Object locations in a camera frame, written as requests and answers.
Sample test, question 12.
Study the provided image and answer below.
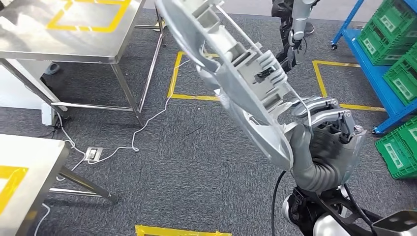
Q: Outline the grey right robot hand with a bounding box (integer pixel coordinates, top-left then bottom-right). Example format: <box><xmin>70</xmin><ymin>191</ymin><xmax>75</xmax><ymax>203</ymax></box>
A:
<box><xmin>286</xmin><ymin>96</ymin><xmax>367</xmax><ymax>184</ymax></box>

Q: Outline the silver plastic wheel hubcap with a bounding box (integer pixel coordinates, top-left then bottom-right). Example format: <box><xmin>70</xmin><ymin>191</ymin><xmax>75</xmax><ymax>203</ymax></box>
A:
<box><xmin>155</xmin><ymin>0</ymin><xmax>315</xmax><ymax>172</ymax></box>

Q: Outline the silver black humanoid robot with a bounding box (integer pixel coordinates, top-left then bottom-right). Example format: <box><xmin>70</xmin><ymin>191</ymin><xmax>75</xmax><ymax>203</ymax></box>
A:
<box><xmin>271</xmin><ymin>0</ymin><xmax>322</xmax><ymax>74</ymax></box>

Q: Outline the metal floor socket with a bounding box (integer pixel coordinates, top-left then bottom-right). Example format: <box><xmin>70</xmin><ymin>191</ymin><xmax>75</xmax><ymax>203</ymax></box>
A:
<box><xmin>84</xmin><ymin>147</ymin><xmax>104</xmax><ymax>163</ymax></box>

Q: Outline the white power adapter box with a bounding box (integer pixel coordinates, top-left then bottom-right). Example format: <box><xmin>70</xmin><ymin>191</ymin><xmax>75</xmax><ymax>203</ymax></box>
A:
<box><xmin>41</xmin><ymin>102</ymin><xmax>58</xmax><ymax>127</ymax></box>

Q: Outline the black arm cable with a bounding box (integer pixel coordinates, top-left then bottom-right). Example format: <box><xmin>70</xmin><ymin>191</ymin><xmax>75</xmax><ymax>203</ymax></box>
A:
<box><xmin>271</xmin><ymin>170</ymin><xmax>287</xmax><ymax>236</ymax></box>

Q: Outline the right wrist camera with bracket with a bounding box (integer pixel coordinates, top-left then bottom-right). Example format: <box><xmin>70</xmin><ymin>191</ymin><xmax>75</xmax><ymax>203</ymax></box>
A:
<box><xmin>371</xmin><ymin>210</ymin><xmax>417</xmax><ymax>236</ymax></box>

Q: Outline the white floor cable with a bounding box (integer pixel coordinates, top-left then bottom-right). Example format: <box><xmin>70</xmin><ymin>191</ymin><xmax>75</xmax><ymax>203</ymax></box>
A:
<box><xmin>55</xmin><ymin>59</ymin><xmax>191</xmax><ymax>181</ymax></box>

